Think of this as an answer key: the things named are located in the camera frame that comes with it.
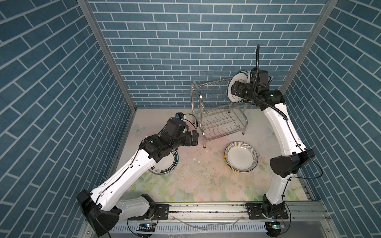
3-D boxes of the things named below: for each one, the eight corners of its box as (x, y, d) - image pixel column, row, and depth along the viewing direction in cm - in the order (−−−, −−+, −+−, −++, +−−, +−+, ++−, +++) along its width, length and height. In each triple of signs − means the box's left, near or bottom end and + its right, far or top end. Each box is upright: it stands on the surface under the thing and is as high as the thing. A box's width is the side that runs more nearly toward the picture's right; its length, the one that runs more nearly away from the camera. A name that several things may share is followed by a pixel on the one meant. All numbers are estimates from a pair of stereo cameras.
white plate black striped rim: (226, 173, 88) (227, 170, 85) (222, 145, 101) (223, 141, 97) (259, 173, 89) (262, 170, 85) (251, 145, 101) (253, 141, 97)
